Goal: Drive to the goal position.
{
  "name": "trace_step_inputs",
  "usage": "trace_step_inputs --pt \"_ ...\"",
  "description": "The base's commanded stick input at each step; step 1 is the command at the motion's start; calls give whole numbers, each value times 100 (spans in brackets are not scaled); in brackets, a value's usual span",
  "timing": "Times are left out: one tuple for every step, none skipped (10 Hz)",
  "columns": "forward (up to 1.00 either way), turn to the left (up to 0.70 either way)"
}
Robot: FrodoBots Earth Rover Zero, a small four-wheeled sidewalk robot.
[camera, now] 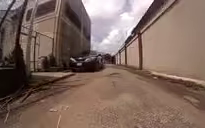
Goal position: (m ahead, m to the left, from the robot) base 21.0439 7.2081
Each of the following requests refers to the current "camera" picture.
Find black car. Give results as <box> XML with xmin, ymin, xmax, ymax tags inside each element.
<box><xmin>68</xmin><ymin>53</ymin><xmax>105</xmax><ymax>73</ymax></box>

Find brown dirt road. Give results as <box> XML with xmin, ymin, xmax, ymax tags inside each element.
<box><xmin>0</xmin><ymin>63</ymin><xmax>205</xmax><ymax>128</ymax></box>

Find tall beige building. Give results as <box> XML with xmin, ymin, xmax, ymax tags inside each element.
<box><xmin>19</xmin><ymin>0</ymin><xmax>92</xmax><ymax>69</ymax></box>

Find concrete pavement slab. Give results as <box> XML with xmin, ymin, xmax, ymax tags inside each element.
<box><xmin>29</xmin><ymin>70</ymin><xmax>76</xmax><ymax>86</ymax></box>

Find metal fence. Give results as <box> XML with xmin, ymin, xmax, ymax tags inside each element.
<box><xmin>19</xmin><ymin>29</ymin><xmax>56</xmax><ymax>73</ymax></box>

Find bare tree trunks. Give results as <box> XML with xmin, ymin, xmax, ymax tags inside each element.
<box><xmin>0</xmin><ymin>0</ymin><xmax>33</xmax><ymax>88</ymax></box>

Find pale concrete kerb strip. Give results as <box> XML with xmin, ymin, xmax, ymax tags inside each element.
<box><xmin>149</xmin><ymin>69</ymin><xmax>205</xmax><ymax>90</ymax></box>

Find fallen branches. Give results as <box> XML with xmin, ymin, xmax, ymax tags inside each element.
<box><xmin>0</xmin><ymin>83</ymin><xmax>74</xmax><ymax>124</ymax></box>

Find long beige wall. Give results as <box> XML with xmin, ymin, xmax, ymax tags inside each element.
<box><xmin>114</xmin><ymin>0</ymin><xmax>205</xmax><ymax>84</ymax></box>

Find dark low wall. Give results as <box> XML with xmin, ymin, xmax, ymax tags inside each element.
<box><xmin>0</xmin><ymin>66</ymin><xmax>24</xmax><ymax>99</ymax></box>

